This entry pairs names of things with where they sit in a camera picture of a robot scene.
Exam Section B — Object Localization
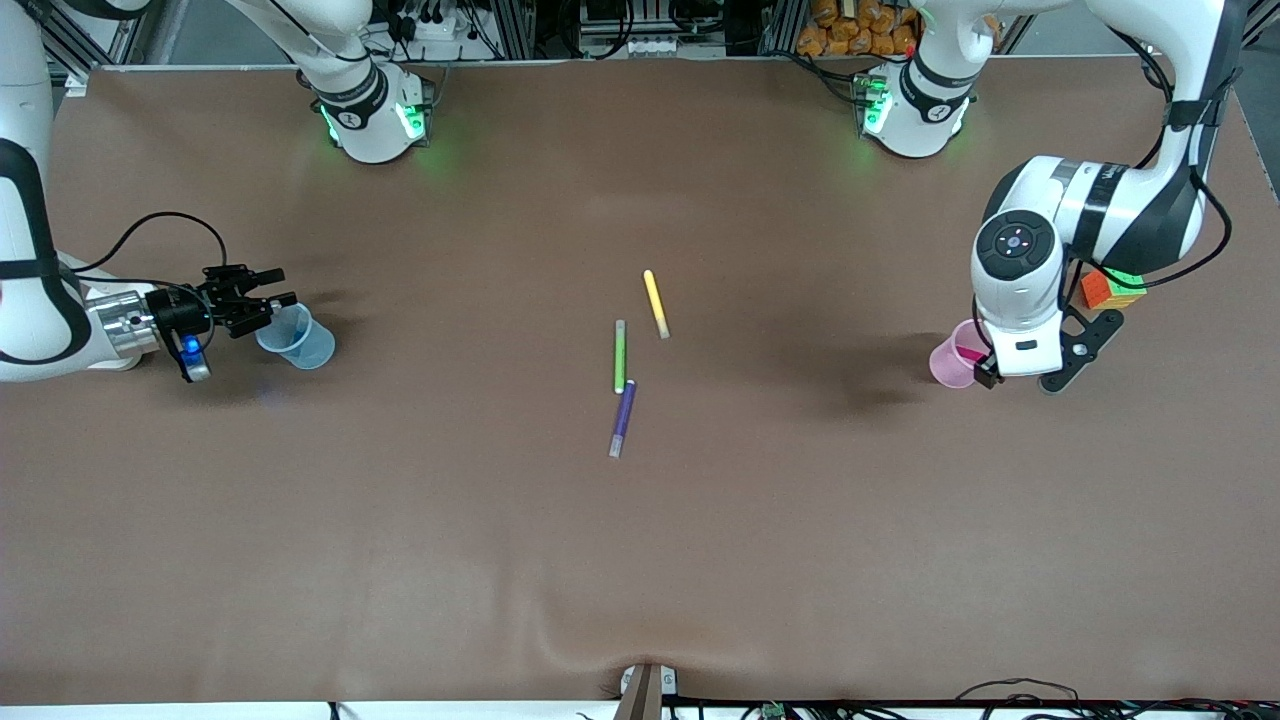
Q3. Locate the pink plastic cup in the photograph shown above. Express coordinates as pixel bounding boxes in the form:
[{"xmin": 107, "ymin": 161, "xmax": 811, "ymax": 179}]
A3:
[{"xmin": 929, "ymin": 319, "xmax": 993, "ymax": 390}]

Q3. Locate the light blue plastic cup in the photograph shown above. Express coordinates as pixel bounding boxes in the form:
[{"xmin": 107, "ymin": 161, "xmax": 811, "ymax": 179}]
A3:
[{"xmin": 255, "ymin": 303, "xmax": 338, "ymax": 370}]

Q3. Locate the colourful puzzle cube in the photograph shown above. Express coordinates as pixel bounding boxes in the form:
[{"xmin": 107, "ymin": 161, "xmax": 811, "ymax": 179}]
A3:
[{"xmin": 1081, "ymin": 267, "xmax": 1148, "ymax": 311}]

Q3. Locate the white power strip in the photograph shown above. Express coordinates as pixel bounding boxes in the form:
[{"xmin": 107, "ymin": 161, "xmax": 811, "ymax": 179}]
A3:
[{"xmin": 395, "ymin": 10, "xmax": 473, "ymax": 43}]

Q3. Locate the yellow marker pen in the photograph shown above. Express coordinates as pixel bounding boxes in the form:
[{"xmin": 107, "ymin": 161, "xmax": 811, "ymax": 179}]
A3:
[{"xmin": 643, "ymin": 269, "xmax": 672, "ymax": 340}]

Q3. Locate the purple marker pen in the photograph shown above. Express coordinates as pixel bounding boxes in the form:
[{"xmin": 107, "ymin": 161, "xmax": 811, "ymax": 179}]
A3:
[{"xmin": 608, "ymin": 379, "xmax": 638, "ymax": 459}]

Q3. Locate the orange packaged goods pile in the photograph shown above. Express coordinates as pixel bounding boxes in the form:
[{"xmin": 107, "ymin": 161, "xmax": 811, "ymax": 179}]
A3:
[{"xmin": 797, "ymin": 0, "xmax": 921, "ymax": 57}]

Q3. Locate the metal table clamp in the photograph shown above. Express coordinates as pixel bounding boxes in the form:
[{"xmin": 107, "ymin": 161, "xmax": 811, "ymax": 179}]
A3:
[{"xmin": 615, "ymin": 663, "xmax": 679, "ymax": 720}]

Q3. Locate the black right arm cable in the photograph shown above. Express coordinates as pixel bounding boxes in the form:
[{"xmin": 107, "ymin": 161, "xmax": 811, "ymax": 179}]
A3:
[{"xmin": 74, "ymin": 211, "xmax": 230, "ymax": 292}]

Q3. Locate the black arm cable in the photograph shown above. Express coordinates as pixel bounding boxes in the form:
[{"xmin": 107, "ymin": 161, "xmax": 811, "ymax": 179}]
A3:
[
  {"xmin": 74, "ymin": 211, "xmax": 230, "ymax": 292},
  {"xmin": 1108, "ymin": 28, "xmax": 1234, "ymax": 292}
]

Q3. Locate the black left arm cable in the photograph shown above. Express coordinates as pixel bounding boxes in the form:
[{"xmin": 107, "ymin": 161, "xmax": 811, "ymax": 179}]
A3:
[{"xmin": 1108, "ymin": 28, "xmax": 1234, "ymax": 292}]

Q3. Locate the aluminium frame post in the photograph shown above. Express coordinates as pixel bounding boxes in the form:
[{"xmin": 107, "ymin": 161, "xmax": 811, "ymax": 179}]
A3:
[
  {"xmin": 1238, "ymin": 0, "xmax": 1280, "ymax": 61},
  {"xmin": 45, "ymin": 0, "xmax": 153, "ymax": 73}
]

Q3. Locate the black cable bundle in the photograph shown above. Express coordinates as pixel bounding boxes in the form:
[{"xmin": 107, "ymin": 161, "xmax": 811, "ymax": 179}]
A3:
[{"xmin": 955, "ymin": 678, "xmax": 1280, "ymax": 720}]

